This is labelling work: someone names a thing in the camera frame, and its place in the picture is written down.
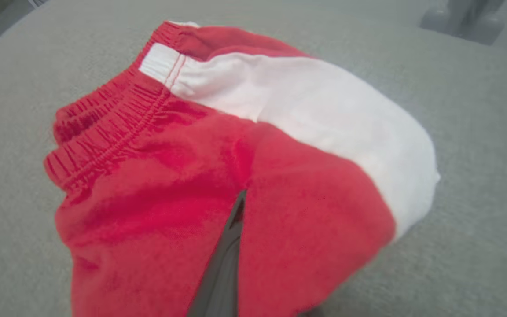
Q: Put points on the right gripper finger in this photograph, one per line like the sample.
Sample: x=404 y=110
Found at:
x=222 y=273

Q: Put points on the grey partition post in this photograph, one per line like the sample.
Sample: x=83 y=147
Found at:
x=456 y=22

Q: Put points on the red shorts white stripe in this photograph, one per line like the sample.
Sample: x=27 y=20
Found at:
x=156 y=198

